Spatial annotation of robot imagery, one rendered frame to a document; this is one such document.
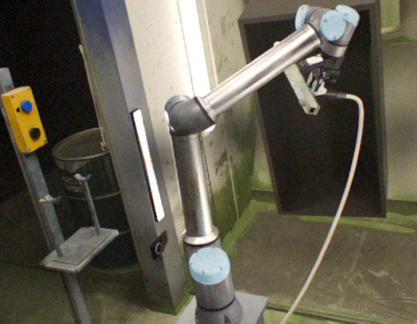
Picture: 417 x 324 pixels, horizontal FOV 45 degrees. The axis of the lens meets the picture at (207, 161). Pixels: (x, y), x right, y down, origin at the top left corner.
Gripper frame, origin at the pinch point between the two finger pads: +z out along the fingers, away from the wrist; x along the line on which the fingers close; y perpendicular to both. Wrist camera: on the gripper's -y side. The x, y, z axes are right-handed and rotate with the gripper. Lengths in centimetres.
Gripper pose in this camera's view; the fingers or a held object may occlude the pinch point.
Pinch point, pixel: (308, 93)
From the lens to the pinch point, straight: 208.2
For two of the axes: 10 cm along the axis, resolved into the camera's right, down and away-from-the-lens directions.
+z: -2.1, 7.2, 6.6
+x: -1.8, -6.9, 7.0
